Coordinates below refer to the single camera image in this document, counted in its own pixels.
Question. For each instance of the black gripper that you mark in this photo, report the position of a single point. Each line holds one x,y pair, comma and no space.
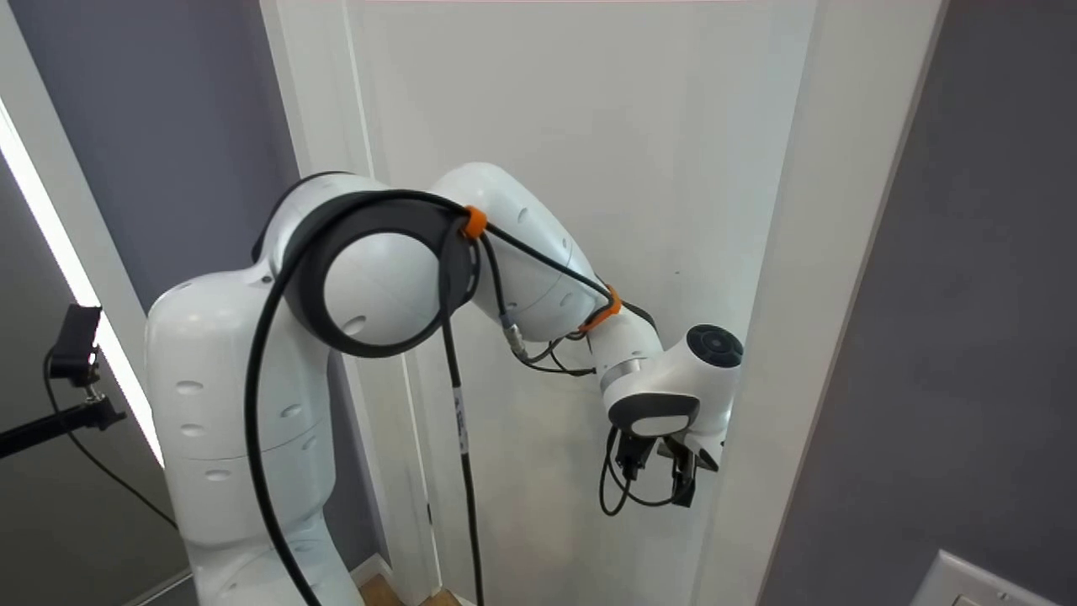
689,462

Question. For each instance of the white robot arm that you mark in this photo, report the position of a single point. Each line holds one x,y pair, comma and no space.
363,271

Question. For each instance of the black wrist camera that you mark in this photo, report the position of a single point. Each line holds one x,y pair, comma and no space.
632,451

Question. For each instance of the black camera on stand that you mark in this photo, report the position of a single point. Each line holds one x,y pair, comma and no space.
72,358

